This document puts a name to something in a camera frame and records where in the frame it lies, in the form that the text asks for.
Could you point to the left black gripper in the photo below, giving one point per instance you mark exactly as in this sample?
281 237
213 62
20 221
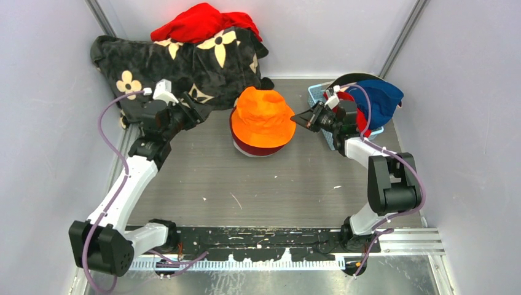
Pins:
198 112

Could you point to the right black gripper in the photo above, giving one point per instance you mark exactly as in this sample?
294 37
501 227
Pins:
309 118

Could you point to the orange bucket hat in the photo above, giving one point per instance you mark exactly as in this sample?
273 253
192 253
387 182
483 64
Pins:
262 119

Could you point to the bright red bucket hat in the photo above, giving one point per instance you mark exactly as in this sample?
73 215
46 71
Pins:
358 114

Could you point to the grey bucket hat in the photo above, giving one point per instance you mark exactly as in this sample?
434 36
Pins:
244 152

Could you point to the blue bucket hat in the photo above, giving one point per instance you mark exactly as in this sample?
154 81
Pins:
384 98

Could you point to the dark red bucket hat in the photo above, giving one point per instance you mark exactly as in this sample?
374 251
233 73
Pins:
266 152

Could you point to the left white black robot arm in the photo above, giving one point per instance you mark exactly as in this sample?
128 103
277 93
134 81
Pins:
101 242

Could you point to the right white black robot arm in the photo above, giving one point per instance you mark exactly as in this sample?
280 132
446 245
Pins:
393 187

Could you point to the black floral plush blanket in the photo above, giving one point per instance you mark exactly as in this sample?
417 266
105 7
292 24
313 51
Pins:
213 72

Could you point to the red cloth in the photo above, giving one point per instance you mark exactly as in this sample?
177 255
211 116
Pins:
202 21

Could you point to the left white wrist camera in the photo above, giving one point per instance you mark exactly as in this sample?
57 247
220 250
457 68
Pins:
162 91

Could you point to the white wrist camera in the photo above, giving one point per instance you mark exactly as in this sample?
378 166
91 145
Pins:
162 91
332 98

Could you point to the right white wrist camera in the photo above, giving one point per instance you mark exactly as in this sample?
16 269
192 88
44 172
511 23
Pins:
332 98

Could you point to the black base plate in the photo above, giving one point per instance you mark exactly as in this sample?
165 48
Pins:
259 244

